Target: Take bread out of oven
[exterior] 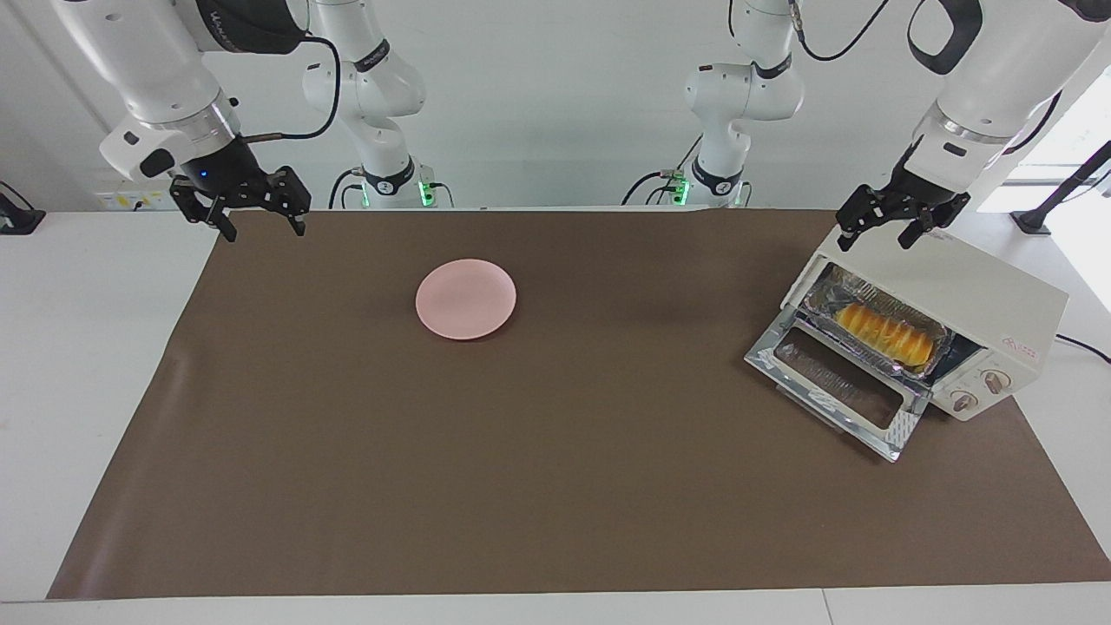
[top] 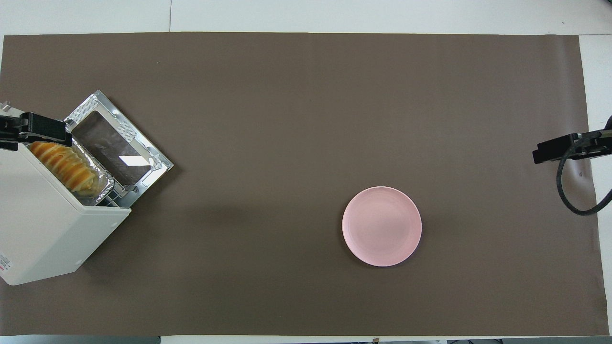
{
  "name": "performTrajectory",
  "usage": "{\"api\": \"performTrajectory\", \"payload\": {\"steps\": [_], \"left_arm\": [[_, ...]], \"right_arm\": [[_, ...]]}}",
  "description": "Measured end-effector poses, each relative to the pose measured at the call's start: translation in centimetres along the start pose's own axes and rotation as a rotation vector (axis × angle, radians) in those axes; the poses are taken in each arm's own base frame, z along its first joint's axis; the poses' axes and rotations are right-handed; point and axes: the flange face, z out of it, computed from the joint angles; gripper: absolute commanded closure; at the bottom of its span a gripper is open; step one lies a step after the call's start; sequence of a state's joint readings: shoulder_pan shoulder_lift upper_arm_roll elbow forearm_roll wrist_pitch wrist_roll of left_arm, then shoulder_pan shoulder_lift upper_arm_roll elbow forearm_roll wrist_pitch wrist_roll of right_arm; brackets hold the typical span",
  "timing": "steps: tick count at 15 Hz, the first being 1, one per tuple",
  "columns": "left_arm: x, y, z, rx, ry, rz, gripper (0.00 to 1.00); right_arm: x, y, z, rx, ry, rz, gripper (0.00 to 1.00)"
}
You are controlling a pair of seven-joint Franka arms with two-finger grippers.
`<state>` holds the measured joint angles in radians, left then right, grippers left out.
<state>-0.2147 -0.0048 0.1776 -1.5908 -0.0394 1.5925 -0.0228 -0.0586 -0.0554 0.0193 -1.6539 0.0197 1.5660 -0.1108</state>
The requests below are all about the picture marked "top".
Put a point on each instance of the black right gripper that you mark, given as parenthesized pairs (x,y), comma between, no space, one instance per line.
(557,148)

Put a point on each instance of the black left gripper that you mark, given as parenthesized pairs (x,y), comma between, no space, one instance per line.
(38,128)

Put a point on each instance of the sliced golden bread loaf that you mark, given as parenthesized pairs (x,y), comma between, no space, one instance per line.
(64,165)

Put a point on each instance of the aluminium foil tray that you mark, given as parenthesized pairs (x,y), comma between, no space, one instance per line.
(98,184)

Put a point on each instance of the silver glass oven door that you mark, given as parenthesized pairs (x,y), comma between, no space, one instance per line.
(117,148)

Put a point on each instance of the white toaster oven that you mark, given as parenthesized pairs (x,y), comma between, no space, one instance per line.
(43,224)

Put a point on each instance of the pink round plate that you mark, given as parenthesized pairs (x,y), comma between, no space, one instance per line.
(381,226)

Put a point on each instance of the brown table mat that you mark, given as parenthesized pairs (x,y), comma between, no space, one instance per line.
(296,119)

